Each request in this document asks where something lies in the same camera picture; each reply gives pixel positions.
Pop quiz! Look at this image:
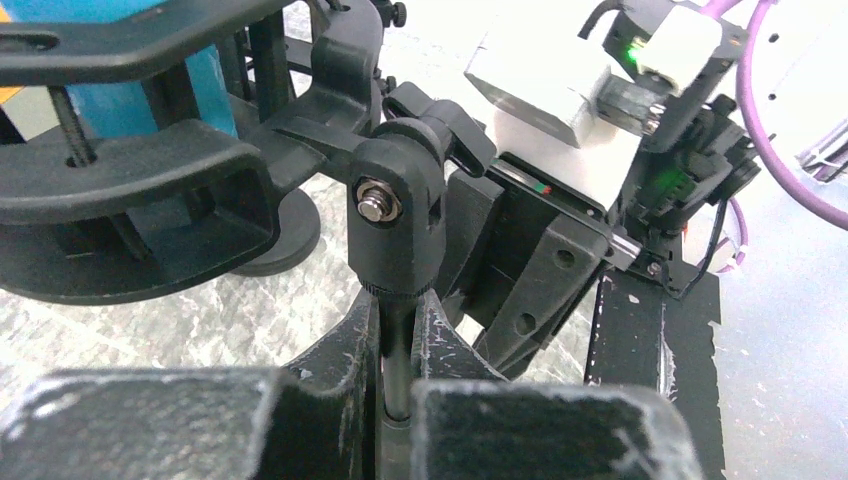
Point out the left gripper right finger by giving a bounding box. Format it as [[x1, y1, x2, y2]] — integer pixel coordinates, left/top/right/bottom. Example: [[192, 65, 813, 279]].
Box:
[[410, 288, 704, 480]]

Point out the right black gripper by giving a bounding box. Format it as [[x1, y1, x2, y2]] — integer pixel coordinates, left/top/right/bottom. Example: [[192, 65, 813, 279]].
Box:
[[435, 154, 642, 379]]

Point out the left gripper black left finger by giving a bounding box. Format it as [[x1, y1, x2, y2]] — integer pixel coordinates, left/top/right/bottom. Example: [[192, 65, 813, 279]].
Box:
[[1, 292, 378, 479]]

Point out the black round-base shock-mount stand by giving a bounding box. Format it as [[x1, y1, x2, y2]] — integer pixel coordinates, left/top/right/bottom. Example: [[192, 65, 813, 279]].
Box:
[[1, 1, 496, 420]]

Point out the cyan blue microphone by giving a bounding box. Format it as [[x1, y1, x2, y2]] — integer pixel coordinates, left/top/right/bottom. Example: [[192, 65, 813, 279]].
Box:
[[1, 0, 237, 138]]

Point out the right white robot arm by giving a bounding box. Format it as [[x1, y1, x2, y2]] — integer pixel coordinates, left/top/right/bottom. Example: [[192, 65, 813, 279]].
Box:
[[437, 1, 759, 378]]

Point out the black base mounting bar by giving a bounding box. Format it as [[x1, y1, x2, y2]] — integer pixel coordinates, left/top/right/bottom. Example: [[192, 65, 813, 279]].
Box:
[[584, 261, 726, 479]]

